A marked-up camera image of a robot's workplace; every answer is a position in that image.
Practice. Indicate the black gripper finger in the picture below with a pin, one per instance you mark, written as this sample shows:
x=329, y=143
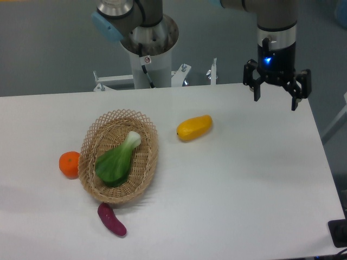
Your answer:
x=248, y=78
x=299, y=87

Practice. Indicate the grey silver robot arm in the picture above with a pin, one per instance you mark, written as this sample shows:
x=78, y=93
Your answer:
x=147, y=33

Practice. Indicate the black device at table edge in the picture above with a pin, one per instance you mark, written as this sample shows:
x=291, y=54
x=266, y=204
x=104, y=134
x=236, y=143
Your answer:
x=337, y=230

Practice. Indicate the purple sweet potato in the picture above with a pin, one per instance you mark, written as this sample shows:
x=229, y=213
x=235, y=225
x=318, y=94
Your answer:
x=110, y=221

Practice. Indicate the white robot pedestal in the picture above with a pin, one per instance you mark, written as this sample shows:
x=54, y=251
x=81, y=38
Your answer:
x=157, y=67

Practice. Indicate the orange tangerine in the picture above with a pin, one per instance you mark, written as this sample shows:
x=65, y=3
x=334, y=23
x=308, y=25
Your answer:
x=68, y=164

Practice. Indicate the woven wicker basket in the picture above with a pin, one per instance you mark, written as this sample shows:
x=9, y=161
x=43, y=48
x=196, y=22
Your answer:
x=108, y=132

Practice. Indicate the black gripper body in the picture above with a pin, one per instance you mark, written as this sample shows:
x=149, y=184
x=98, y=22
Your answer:
x=276, y=67

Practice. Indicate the white metal mounting bracket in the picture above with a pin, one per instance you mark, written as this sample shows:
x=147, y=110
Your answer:
x=177, y=79

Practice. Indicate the yellow mango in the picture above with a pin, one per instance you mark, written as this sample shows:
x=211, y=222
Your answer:
x=193, y=128

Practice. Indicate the green bok choy vegetable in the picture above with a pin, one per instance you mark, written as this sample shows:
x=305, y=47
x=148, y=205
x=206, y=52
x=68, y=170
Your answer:
x=113, y=166

